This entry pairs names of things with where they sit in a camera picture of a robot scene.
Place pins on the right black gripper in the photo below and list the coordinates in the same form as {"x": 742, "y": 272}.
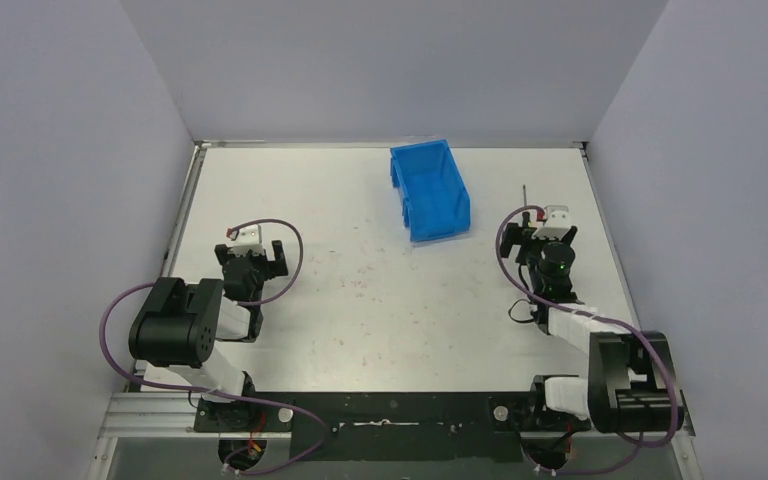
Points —
{"x": 514, "y": 236}

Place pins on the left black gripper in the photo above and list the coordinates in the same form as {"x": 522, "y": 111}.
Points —
{"x": 251, "y": 259}

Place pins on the black yellow handled screwdriver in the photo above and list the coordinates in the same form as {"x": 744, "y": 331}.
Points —
{"x": 526, "y": 214}

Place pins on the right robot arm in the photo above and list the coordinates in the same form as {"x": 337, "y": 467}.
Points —
{"x": 629, "y": 385}

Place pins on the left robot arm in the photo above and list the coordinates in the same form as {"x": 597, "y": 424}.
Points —
{"x": 179, "y": 324}

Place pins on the blue plastic storage bin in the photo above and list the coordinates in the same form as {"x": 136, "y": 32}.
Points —
{"x": 435, "y": 203}

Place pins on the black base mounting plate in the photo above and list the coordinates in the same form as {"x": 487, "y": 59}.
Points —
{"x": 484, "y": 425}

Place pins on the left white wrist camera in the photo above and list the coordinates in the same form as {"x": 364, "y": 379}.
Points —
{"x": 244, "y": 241}

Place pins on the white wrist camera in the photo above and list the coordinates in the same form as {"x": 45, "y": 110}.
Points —
{"x": 556, "y": 224}
{"x": 244, "y": 241}

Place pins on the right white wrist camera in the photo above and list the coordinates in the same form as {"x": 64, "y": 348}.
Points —
{"x": 556, "y": 224}

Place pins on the aluminium extrusion rail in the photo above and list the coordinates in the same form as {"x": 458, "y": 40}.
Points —
{"x": 170, "y": 415}

